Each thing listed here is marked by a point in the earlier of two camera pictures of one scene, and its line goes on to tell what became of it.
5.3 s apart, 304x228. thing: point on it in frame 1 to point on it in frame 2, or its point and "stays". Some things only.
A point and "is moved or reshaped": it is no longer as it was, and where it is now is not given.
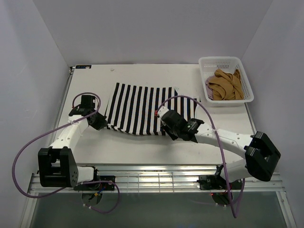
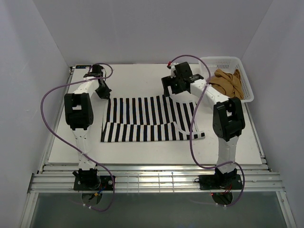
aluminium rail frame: (160, 178) stays
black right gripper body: (172, 132) to (174, 81)
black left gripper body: (99, 120) to (103, 91)
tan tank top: (225, 86) stays
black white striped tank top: (132, 108) is moved or reshaped
